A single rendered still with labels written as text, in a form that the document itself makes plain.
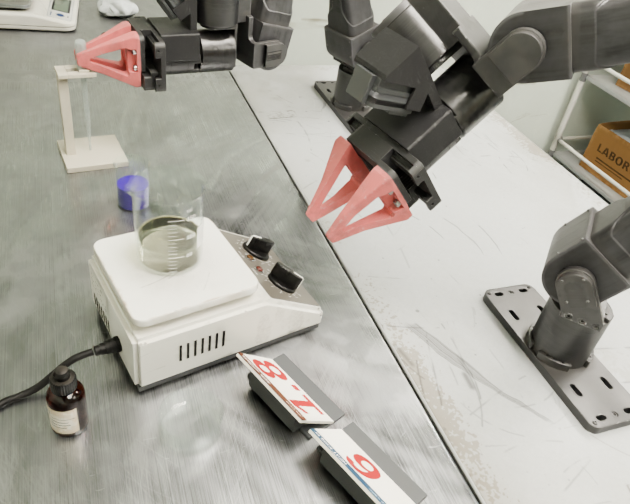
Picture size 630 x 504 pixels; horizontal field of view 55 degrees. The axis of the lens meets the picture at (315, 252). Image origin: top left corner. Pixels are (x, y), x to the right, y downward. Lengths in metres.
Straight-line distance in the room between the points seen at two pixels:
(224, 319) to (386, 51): 0.27
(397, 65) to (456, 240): 0.39
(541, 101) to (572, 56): 2.30
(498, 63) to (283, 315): 0.30
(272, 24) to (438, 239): 0.37
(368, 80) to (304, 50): 1.70
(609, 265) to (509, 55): 0.21
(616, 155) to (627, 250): 2.19
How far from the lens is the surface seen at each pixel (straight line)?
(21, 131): 0.99
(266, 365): 0.58
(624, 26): 0.54
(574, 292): 0.61
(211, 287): 0.55
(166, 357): 0.56
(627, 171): 2.76
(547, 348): 0.68
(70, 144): 0.89
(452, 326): 0.70
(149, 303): 0.53
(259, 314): 0.57
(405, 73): 0.50
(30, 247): 0.75
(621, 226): 0.60
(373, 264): 0.75
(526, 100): 2.78
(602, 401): 0.69
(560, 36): 0.54
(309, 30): 2.17
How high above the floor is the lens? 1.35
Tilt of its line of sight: 38 degrees down
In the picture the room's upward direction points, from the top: 10 degrees clockwise
